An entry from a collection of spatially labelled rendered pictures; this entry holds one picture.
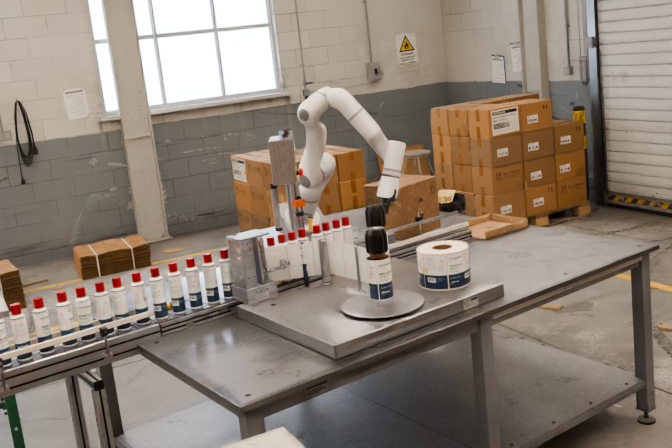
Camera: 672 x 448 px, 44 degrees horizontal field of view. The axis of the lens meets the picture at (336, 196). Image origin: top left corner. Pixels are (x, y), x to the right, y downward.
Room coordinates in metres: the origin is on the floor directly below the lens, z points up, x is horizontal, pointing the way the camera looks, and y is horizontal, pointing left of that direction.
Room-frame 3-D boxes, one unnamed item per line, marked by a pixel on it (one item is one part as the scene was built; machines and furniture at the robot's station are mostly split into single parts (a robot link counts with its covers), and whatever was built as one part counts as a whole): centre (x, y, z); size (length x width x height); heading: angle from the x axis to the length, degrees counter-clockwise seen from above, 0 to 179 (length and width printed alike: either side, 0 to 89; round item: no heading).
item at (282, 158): (3.50, 0.21, 1.38); 0.17 x 0.10 x 0.19; 0
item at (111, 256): (7.51, 2.15, 0.11); 0.65 x 0.54 x 0.22; 113
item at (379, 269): (2.90, -0.13, 1.04); 0.09 x 0.09 x 0.29
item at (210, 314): (3.49, 0.07, 0.85); 1.65 x 0.11 x 0.05; 125
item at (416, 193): (4.13, -0.33, 0.99); 0.30 x 0.24 x 0.27; 134
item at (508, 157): (7.52, -1.63, 0.57); 1.20 x 0.85 x 1.14; 118
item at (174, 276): (3.09, 0.66, 0.98); 0.05 x 0.05 x 0.20
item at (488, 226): (4.06, -0.75, 0.85); 0.30 x 0.26 x 0.04; 125
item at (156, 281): (3.05, 0.72, 0.98); 0.05 x 0.05 x 0.20
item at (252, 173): (7.45, 0.34, 0.45); 1.20 x 0.84 x 0.89; 28
